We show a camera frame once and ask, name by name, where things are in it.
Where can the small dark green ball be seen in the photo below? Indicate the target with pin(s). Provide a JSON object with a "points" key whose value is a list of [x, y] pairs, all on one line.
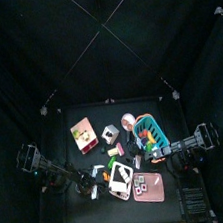
{"points": [[103, 149]]}

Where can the orange toy piece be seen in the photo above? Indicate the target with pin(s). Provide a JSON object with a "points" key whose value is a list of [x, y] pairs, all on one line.
{"points": [[106, 176]]}

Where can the yellow toy food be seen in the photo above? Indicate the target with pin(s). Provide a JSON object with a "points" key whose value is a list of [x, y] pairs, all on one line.
{"points": [[151, 137]]}

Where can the pink plastic tray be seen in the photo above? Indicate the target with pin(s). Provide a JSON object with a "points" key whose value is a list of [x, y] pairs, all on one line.
{"points": [[148, 187]]}

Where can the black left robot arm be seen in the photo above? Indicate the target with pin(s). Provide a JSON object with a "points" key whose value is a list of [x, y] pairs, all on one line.
{"points": [[40, 161]]}

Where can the white toy tray frame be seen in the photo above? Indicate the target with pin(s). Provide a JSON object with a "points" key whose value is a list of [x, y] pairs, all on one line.
{"points": [[120, 181]]}

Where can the white shape sorter cube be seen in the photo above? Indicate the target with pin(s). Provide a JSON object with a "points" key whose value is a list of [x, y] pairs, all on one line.
{"points": [[110, 134]]}

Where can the green toy vegetable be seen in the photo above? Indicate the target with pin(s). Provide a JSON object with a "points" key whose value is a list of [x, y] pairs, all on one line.
{"points": [[111, 162]]}

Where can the purple toy food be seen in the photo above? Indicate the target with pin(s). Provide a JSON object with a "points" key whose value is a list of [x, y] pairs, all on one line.
{"points": [[144, 141]]}

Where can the pink white round toy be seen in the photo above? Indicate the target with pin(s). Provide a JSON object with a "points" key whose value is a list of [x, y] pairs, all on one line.
{"points": [[127, 121]]}

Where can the pink wooden block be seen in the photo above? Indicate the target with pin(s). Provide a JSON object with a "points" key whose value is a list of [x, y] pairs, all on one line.
{"points": [[120, 149]]}

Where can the toy cleaver grey blade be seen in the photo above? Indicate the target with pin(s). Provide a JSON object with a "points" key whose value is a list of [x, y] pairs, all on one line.
{"points": [[137, 162]]}

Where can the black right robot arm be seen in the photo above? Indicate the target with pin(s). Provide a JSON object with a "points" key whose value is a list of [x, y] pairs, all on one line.
{"points": [[192, 141]]}

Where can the metal frame bracket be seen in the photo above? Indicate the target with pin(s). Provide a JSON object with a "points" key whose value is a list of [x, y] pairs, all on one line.
{"points": [[219, 10], [109, 100], [175, 94], [43, 110]]}

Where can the white rectangular block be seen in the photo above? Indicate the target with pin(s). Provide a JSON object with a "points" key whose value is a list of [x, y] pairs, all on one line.
{"points": [[124, 175]]}

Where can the small green picture cube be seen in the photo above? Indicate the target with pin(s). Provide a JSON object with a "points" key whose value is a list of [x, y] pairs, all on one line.
{"points": [[137, 182], [141, 179]]}

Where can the small red picture cube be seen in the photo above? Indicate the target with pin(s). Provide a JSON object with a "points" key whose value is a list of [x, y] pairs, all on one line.
{"points": [[144, 187], [138, 190]]}

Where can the red toy food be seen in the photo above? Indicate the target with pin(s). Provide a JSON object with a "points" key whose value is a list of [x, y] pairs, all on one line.
{"points": [[142, 134]]}

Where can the yellow wooden block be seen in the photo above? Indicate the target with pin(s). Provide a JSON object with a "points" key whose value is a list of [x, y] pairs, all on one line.
{"points": [[113, 151]]}

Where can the green toy food in basket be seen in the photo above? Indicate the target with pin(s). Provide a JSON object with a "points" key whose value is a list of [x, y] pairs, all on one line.
{"points": [[149, 147]]}

